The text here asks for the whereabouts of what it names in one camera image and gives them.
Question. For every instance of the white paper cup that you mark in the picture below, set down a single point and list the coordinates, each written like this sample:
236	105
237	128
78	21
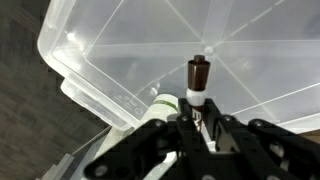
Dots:
162	106

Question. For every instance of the clear plastic storage bin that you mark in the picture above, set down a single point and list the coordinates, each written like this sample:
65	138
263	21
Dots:
253	58

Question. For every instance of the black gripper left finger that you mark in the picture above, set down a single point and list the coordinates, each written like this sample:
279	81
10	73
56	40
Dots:
135	156

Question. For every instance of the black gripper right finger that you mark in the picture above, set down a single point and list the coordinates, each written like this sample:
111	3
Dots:
268	151

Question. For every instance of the brown and white marker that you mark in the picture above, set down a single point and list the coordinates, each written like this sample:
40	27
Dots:
198	71

